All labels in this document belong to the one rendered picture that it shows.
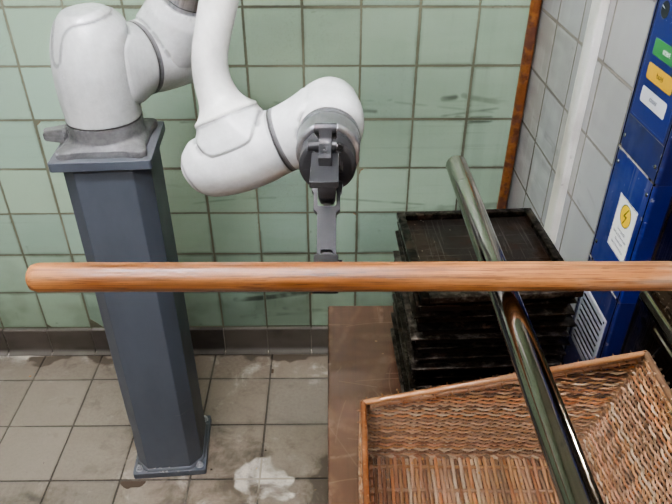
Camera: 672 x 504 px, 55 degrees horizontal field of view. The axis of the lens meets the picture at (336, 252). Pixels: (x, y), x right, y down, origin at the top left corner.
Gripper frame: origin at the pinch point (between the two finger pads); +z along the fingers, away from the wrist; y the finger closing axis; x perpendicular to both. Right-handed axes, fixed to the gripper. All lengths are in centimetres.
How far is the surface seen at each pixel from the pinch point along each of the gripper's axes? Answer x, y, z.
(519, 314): -19.2, 2.2, 10.6
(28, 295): 103, 95, -111
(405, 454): -14, 60, -19
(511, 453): -34, 60, -19
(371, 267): -4.8, -1.0, 7.4
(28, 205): 94, 61, -111
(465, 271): -14.0, -0.9, 7.8
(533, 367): -18.8, 2.3, 17.9
